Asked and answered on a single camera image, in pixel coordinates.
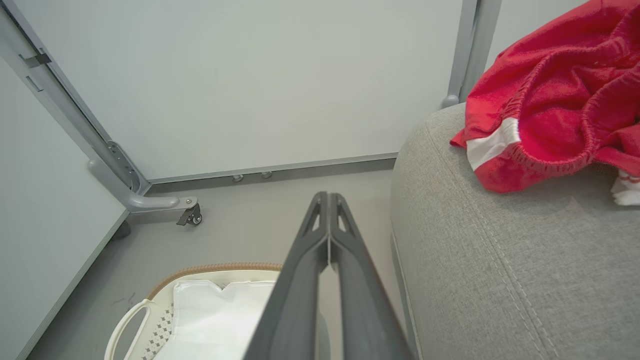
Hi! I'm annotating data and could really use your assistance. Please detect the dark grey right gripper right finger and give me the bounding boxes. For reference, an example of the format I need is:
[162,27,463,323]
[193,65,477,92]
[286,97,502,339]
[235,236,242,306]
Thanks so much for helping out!
[327,192,414,360]

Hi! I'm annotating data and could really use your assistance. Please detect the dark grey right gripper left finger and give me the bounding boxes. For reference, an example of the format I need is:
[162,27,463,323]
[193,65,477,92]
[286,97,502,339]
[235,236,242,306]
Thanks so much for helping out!
[243,191,330,360]

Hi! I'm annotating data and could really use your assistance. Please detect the red shorts with white stripe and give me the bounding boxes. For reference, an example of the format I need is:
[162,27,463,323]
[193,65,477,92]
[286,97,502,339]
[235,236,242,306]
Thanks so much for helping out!
[449,0,640,195]

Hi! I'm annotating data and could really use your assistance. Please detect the white basket with brown rim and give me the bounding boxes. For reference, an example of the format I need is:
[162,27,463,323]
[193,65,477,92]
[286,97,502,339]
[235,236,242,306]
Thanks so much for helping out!
[103,262,331,360]

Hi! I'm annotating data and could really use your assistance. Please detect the white cloth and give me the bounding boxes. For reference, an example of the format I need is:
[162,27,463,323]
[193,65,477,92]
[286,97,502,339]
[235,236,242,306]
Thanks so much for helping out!
[152,279,279,360]

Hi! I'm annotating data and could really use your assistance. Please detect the black caster wheel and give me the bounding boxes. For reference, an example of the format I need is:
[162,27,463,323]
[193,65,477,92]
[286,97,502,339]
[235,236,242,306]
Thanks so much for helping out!
[175,202,204,227]

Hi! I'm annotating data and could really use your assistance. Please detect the grey fabric sofa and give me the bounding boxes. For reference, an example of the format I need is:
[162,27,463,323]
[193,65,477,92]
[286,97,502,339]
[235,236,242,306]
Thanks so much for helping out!
[389,102,640,360]

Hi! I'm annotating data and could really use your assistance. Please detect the grey metal partition foot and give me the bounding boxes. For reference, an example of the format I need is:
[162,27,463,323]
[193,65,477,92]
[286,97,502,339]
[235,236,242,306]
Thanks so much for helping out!
[87,142,200,215]

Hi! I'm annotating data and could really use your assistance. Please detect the grey metal partition rail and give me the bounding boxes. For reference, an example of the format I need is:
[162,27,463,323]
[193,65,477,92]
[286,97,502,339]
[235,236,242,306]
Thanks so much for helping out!
[147,152,399,195]

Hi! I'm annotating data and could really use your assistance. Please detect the grey metal partition post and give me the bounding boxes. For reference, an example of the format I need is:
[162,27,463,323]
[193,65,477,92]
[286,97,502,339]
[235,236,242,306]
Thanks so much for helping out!
[441,0,504,110]

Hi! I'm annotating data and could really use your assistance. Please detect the grey metal partition frame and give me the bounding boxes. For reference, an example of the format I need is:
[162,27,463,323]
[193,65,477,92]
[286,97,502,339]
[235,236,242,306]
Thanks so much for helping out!
[0,0,152,197]

